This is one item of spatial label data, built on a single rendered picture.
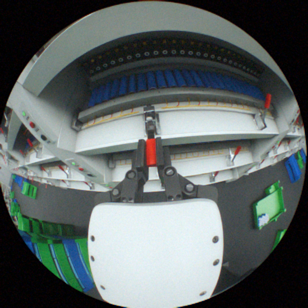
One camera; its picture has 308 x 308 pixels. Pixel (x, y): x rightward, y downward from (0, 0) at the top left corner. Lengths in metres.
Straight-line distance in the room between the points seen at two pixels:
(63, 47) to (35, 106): 0.11
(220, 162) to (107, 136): 0.36
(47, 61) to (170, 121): 0.22
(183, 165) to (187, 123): 0.19
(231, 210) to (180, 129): 0.65
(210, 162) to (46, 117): 0.46
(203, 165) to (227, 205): 0.43
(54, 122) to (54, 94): 0.06
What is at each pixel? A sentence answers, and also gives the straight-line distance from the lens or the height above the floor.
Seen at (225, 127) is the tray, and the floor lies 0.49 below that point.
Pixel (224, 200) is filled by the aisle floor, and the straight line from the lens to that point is 0.70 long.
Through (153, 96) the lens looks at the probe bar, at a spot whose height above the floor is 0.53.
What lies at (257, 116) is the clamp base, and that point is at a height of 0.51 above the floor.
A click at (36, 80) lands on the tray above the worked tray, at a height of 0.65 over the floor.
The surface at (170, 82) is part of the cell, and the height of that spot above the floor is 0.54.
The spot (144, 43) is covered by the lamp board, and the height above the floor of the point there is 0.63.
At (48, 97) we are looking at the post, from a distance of 0.24.
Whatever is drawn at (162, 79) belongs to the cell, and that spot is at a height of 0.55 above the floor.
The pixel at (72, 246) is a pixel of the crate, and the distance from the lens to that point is 0.59.
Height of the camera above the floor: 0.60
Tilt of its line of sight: 56 degrees down
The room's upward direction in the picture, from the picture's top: 15 degrees counter-clockwise
